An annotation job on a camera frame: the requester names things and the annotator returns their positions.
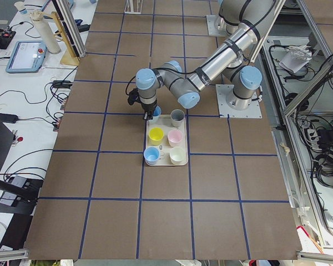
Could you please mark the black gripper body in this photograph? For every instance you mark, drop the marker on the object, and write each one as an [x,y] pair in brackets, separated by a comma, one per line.
[148,106]

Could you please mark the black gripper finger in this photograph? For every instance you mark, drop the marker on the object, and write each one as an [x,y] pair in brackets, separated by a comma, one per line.
[147,115]

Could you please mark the light blue cup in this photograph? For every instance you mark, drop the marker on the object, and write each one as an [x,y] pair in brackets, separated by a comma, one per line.
[157,112]
[151,155]

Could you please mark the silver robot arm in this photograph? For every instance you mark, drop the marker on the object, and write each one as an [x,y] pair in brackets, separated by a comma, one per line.
[246,22]
[222,24]

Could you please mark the yellow plastic cup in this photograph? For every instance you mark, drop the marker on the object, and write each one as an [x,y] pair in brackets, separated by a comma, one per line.
[155,136]

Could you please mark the grey plastic cup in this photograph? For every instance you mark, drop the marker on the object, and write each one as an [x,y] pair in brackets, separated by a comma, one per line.
[177,117]

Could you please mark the pink plastic cup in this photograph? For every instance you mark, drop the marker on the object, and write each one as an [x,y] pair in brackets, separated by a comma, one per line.
[175,137]

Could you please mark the cream white plastic cup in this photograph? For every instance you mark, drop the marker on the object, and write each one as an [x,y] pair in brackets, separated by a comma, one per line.
[177,155]

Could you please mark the white plastic tray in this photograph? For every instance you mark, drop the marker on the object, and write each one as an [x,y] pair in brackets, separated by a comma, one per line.
[164,122]

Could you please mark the wooden mug tree stand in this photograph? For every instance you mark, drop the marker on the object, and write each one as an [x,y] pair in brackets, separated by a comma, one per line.
[69,57]

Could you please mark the white cylindrical bottle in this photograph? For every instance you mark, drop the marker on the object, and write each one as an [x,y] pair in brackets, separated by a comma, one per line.
[44,30]

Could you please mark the blue teach pendant tablet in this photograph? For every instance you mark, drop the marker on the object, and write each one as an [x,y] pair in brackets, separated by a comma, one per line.
[27,57]

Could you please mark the black power adapter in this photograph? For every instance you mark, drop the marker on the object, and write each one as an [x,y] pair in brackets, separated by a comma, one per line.
[9,118]

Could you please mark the white wire cup rack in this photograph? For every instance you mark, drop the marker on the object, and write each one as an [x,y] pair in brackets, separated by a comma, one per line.
[133,6]

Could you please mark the aluminium frame post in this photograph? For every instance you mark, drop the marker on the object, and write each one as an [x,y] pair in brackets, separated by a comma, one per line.
[66,17]

